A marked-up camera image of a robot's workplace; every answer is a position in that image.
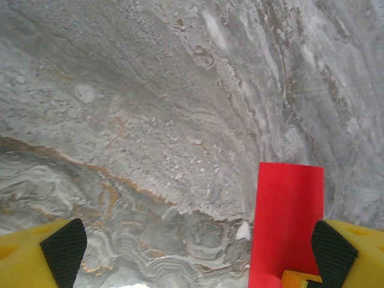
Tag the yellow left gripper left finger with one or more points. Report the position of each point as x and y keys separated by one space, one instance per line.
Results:
x=24 y=264

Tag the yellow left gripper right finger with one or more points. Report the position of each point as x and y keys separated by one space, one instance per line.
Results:
x=366 y=264

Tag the red paper sheet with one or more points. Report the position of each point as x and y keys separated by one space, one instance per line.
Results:
x=285 y=210

